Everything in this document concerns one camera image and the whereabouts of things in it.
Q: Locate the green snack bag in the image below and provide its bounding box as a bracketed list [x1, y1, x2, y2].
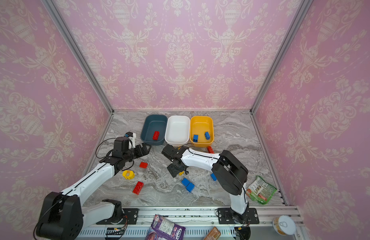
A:
[246, 176, 277, 205]

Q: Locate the white round can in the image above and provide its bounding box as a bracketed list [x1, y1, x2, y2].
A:
[272, 215, 296, 236]

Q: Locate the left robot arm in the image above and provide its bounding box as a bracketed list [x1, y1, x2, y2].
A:
[33, 132, 152, 240]

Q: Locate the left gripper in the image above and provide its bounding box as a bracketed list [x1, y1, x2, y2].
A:
[123, 142, 152, 163]

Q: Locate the dark teal container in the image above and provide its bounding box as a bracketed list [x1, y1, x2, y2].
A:
[141, 115, 168, 146]

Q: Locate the yellow container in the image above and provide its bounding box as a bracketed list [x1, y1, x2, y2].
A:
[189, 116, 214, 148]

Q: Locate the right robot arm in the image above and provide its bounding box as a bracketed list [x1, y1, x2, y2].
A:
[162, 145, 249, 225]

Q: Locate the purple snack bag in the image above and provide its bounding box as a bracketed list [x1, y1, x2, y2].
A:
[145, 215, 186, 240]

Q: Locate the white container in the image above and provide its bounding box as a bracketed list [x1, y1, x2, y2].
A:
[165, 116, 190, 147]

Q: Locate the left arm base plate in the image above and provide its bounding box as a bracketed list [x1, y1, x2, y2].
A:
[96, 208, 139, 225]

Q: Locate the long red lego brick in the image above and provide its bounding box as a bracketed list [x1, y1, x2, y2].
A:
[133, 181, 144, 195]

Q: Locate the small red lego brick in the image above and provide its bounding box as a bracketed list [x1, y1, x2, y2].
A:
[140, 162, 148, 169]

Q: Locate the brown snack packet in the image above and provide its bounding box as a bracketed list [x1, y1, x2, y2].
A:
[203, 227, 221, 240]

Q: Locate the yellow tape roll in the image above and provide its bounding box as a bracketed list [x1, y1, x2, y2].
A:
[122, 170, 135, 180]

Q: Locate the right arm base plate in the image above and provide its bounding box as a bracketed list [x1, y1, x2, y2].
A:
[216, 207, 260, 225]

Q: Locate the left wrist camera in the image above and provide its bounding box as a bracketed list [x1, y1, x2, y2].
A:
[125, 132, 137, 148]

